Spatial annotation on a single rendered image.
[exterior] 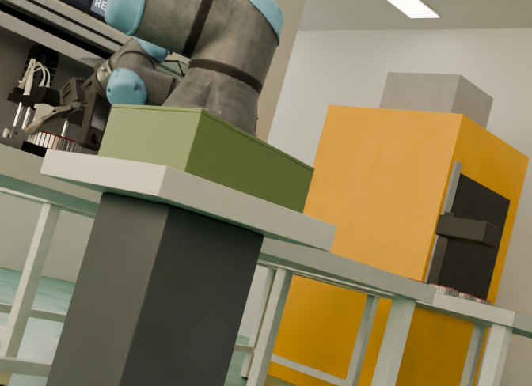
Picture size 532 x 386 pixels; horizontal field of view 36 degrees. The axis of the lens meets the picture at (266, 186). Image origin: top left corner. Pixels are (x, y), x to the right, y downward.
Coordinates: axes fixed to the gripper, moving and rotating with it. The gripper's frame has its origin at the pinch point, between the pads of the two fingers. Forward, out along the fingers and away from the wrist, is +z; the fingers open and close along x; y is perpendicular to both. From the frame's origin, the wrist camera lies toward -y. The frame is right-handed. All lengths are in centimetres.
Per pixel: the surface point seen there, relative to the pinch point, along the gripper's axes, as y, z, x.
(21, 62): 29.6, 7.0, -0.4
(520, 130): 235, 37, -532
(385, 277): -22, -16, -95
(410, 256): 98, 90, -347
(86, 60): 22.3, -7.2, -7.5
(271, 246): -23, -15, -47
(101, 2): 36.2, -14.0, -9.1
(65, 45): 23.2, -7.9, -1.1
